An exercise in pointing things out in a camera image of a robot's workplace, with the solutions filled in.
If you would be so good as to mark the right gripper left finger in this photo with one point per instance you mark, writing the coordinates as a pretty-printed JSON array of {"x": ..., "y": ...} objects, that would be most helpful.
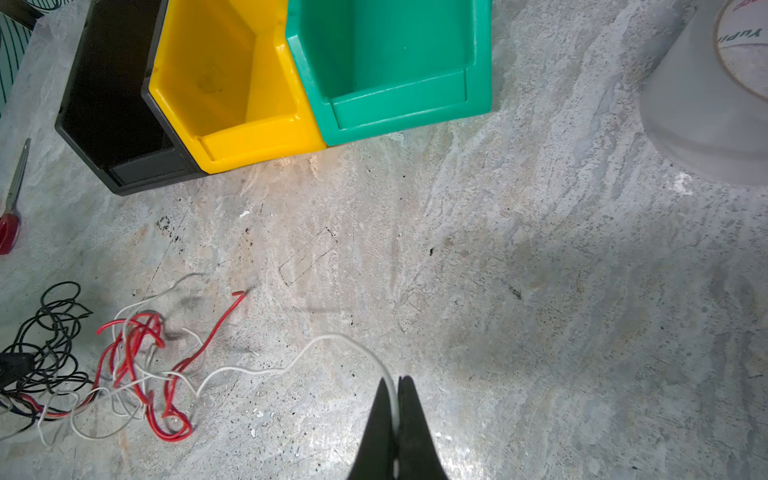
[{"x": 375, "y": 458}]

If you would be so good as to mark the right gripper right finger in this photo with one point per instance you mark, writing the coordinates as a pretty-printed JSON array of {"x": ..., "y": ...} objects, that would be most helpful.
[{"x": 417, "y": 456}]

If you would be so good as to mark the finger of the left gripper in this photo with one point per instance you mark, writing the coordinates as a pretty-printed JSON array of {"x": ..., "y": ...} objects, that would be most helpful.
[{"x": 15, "y": 366}]

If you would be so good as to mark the black storage bin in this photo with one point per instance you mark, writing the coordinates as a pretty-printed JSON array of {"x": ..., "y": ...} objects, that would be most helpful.
[{"x": 107, "y": 115}]

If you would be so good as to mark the yellow storage bin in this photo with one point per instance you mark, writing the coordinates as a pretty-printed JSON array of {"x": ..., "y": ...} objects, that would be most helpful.
[{"x": 222, "y": 80}]

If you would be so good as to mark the green storage bin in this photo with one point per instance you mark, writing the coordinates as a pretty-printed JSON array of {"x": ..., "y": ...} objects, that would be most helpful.
[{"x": 370, "y": 68}]

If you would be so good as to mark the red handled scissors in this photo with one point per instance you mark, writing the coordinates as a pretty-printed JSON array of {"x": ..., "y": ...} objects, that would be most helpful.
[{"x": 10, "y": 220}]

